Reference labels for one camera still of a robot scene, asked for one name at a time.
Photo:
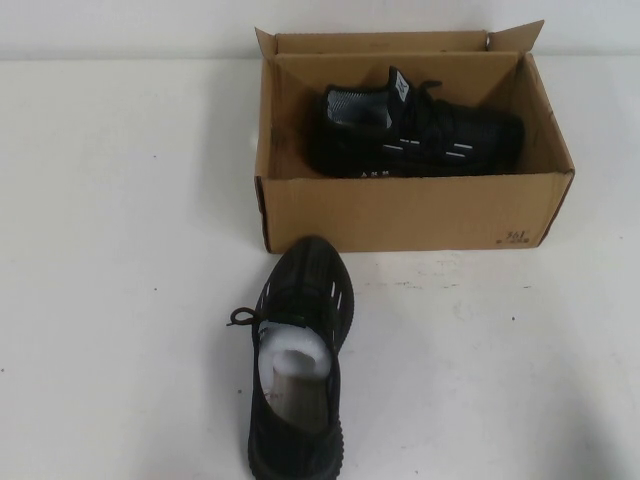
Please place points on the black knit sneaker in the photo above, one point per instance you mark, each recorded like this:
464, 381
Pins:
450, 130
300, 270

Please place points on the brown cardboard shoe box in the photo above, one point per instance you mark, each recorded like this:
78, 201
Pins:
390, 215

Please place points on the white foam shoe stuffing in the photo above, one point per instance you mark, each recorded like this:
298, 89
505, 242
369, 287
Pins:
295, 345

